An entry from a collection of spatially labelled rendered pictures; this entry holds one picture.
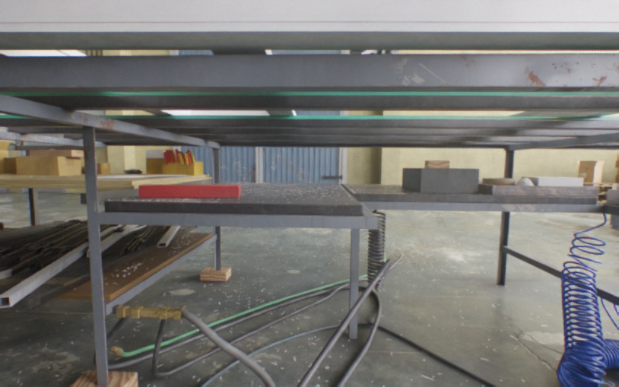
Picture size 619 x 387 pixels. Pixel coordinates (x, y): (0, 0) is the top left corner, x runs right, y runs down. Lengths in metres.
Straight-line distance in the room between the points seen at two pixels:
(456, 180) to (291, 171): 5.82
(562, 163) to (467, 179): 7.47
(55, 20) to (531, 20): 0.61
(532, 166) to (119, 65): 8.25
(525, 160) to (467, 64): 7.86
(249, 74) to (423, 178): 0.97
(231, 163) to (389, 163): 3.56
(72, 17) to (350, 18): 0.36
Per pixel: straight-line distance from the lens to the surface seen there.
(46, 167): 1.86
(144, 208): 0.96
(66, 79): 0.60
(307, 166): 6.93
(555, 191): 1.48
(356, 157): 7.03
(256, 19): 0.45
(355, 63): 0.47
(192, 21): 0.47
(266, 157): 7.03
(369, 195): 1.18
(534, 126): 1.25
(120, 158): 7.98
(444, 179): 1.34
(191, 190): 1.01
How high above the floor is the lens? 0.69
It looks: 5 degrees down
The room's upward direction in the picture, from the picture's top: 1 degrees clockwise
